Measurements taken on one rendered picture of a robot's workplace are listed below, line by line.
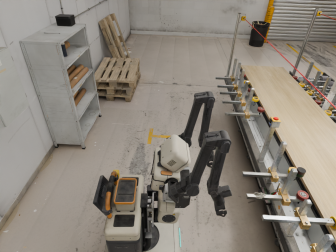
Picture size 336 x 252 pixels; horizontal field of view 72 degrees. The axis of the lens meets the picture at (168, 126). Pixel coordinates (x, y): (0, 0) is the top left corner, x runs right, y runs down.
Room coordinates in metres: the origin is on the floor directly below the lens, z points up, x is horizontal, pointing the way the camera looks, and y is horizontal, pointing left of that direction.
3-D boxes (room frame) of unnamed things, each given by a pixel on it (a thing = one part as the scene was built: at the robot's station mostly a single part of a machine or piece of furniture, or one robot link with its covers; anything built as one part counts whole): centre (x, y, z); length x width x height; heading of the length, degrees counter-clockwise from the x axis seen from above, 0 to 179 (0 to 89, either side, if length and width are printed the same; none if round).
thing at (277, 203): (1.23, -0.90, 0.75); 0.26 x 0.01 x 0.10; 179
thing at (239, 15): (3.76, -1.03, 1.20); 0.15 x 0.12 x 1.00; 179
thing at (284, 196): (1.17, -0.93, 0.85); 0.14 x 0.06 x 0.05; 179
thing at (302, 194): (1.15, -1.05, 0.85); 0.08 x 0.08 x 0.11
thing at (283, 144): (1.45, -0.93, 0.93); 0.04 x 0.04 x 0.48; 89
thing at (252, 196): (1.16, -0.85, 0.84); 0.43 x 0.03 x 0.04; 89
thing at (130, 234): (1.12, 0.28, 0.59); 0.55 x 0.34 x 0.83; 3
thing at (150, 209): (1.19, 0.02, 0.68); 0.28 x 0.27 x 0.25; 3
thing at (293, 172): (1.20, -0.93, 0.89); 0.04 x 0.04 x 0.48; 89
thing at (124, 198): (1.12, 0.30, 0.87); 0.23 x 0.15 x 0.11; 3
